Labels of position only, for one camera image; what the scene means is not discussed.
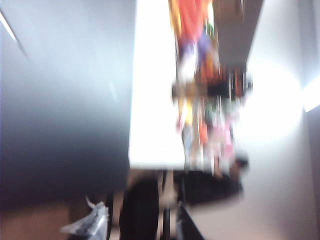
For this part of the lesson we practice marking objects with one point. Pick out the crumpled clear plastic bag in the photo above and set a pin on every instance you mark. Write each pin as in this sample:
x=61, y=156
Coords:
x=87, y=222

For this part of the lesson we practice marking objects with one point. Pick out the orange cloth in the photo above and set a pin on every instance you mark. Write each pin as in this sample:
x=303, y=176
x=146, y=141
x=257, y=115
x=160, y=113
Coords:
x=192, y=17

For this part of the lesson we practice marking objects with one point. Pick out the grey fabric desk divider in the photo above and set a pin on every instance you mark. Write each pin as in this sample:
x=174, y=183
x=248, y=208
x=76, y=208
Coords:
x=232, y=30

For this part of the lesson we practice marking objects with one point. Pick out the yellow cloth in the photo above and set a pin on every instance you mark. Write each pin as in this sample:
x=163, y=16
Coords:
x=175, y=15

